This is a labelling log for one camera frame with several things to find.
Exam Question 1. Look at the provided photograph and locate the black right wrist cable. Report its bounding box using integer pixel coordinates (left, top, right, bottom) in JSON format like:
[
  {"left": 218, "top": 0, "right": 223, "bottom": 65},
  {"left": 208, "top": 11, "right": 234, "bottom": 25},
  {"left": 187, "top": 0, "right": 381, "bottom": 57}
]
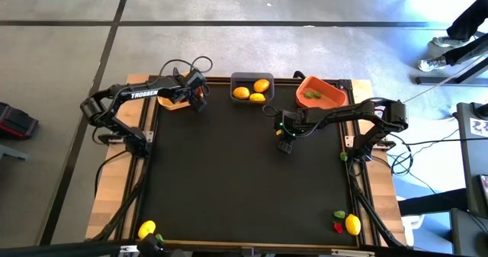
[{"left": 262, "top": 104, "right": 281, "bottom": 118}]

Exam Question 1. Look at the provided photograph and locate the black frame strut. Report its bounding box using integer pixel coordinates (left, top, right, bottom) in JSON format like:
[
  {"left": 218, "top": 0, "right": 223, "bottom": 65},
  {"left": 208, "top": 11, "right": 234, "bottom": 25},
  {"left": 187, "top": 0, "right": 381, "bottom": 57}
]
[
  {"left": 91, "top": 161, "right": 152, "bottom": 243},
  {"left": 350, "top": 165, "right": 405, "bottom": 249}
]

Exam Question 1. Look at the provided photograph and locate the black red case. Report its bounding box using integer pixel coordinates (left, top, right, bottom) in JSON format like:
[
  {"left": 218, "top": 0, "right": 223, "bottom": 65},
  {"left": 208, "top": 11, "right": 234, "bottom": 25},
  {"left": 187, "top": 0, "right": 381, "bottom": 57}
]
[{"left": 0, "top": 101, "right": 40, "bottom": 140}]

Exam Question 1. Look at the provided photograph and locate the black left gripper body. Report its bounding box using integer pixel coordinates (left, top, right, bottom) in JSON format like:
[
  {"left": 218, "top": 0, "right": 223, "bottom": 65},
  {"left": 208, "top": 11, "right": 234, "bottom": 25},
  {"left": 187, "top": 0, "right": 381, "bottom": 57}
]
[{"left": 175, "top": 80, "right": 199, "bottom": 102}]

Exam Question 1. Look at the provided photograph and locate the black beam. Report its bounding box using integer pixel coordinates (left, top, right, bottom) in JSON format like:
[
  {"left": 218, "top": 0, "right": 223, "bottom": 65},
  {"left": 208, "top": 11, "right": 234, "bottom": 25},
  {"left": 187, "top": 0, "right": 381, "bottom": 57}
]
[{"left": 398, "top": 188, "right": 469, "bottom": 217}]

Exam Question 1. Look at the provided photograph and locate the black floor cable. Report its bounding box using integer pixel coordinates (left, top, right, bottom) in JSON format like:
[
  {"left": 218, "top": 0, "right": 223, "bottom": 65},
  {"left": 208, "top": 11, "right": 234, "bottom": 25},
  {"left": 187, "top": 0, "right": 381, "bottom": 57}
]
[{"left": 403, "top": 137, "right": 488, "bottom": 147}]

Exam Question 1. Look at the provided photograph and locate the yellow plastic basket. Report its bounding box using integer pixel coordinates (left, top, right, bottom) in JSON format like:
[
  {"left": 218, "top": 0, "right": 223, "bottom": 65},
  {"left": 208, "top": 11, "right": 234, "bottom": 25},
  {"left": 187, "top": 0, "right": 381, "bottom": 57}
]
[{"left": 157, "top": 72, "right": 205, "bottom": 111}]

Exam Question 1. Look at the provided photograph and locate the dark grey desk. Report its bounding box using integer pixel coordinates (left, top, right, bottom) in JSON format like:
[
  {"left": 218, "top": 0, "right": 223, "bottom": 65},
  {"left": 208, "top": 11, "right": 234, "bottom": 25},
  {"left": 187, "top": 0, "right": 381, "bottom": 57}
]
[{"left": 455, "top": 101, "right": 488, "bottom": 217}]

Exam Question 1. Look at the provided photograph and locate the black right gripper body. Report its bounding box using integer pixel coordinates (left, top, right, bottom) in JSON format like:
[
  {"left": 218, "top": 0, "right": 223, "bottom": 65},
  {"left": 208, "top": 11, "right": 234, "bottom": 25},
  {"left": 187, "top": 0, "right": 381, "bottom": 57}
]
[{"left": 274, "top": 109, "right": 306, "bottom": 140}]

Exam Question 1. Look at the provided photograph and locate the black desk base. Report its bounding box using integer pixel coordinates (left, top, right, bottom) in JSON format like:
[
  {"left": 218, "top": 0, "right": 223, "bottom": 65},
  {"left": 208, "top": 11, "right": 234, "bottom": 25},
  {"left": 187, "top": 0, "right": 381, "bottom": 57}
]
[{"left": 414, "top": 56, "right": 488, "bottom": 86}]

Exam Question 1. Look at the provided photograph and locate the white printed paper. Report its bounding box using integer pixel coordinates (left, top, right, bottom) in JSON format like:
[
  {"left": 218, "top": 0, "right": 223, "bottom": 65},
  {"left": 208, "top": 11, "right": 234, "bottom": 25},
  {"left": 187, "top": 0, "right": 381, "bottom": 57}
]
[{"left": 469, "top": 117, "right": 488, "bottom": 134}]

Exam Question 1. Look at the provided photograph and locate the person's shoe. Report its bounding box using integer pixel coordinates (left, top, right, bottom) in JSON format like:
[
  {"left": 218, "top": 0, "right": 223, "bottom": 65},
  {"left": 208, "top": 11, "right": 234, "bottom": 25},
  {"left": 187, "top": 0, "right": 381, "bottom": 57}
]
[
  {"left": 432, "top": 35, "right": 468, "bottom": 49},
  {"left": 416, "top": 55, "right": 448, "bottom": 73}
]

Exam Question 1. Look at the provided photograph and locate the white floor object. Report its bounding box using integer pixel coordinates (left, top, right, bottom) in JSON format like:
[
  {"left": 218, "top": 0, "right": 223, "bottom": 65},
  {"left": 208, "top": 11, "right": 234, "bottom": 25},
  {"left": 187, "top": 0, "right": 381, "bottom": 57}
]
[{"left": 396, "top": 213, "right": 425, "bottom": 246}]

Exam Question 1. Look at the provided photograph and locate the black table mat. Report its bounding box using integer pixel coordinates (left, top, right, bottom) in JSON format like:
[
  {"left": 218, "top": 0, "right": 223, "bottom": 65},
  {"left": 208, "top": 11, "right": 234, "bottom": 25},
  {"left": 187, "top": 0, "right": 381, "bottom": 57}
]
[{"left": 136, "top": 82, "right": 361, "bottom": 247}]

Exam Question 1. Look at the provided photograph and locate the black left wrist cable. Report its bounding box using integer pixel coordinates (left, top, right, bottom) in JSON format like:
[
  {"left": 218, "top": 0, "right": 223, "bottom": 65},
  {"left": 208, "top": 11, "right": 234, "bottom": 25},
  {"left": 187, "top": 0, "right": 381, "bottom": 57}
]
[{"left": 158, "top": 56, "right": 214, "bottom": 83}]

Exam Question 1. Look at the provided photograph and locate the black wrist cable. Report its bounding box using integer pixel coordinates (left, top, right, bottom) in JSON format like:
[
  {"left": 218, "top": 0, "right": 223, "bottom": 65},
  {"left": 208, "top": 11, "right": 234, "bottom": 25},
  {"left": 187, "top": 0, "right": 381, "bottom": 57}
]
[
  {"left": 262, "top": 104, "right": 281, "bottom": 118},
  {"left": 158, "top": 56, "right": 214, "bottom": 83}
]

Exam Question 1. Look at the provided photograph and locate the orange plastic basket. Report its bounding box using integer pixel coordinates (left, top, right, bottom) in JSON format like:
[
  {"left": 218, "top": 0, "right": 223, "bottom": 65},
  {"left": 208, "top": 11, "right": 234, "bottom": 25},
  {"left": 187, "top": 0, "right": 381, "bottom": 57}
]
[{"left": 295, "top": 75, "right": 349, "bottom": 111}]

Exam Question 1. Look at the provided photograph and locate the grey floor object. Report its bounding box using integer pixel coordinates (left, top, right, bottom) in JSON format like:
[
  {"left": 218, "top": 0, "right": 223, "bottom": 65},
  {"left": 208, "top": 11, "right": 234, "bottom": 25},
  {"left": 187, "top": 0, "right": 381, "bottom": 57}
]
[{"left": 0, "top": 143, "right": 30, "bottom": 162}]

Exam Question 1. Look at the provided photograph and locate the thin grey rod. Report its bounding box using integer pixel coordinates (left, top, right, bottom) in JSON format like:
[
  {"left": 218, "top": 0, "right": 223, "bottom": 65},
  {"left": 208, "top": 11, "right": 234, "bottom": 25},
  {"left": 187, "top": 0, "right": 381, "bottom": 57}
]
[{"left": 403, "top": 53, "right": 488, "bottom": 104}]

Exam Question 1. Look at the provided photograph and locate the dark grey box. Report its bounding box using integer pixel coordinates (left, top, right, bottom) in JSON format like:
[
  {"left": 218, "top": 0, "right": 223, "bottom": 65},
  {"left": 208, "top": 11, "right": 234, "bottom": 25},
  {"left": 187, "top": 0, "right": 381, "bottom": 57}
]
[{"left": 449, "top": 207, "right": 488, "bottom": 257}]

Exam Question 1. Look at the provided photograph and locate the grey plastic basket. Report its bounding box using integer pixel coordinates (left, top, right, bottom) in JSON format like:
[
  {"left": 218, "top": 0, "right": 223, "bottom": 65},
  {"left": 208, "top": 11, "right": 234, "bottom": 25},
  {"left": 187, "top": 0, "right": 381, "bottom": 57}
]
[{"left": 230, "top": 72, "right": 275, "bottom": 106}]

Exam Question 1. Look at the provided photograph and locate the black frame bar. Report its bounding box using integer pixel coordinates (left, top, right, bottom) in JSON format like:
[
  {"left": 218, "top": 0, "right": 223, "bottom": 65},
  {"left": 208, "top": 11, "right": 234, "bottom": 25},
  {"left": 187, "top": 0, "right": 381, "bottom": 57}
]
[{"left": 0, "top": 240, "right": 129, "bottom": 257}]

